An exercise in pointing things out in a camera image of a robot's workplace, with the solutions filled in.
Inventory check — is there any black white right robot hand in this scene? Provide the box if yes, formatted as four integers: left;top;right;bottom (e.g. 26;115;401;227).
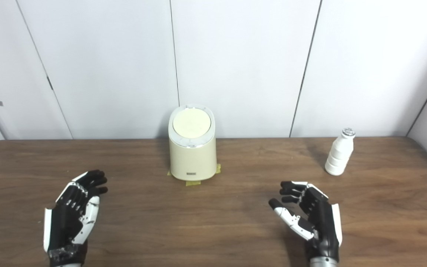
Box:
268;181;343;262

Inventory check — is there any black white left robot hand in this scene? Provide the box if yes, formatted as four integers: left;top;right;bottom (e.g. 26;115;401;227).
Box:
43;170;108;267

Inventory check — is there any small white plastic bottle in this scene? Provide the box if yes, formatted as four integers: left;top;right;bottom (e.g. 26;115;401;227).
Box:
325;128;356;176

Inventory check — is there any cream-colored round bin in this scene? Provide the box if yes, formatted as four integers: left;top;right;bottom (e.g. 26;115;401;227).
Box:
168;105;217;181

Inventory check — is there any cream round bin lid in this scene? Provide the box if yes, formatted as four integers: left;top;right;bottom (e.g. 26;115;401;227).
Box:
172;108;212;139

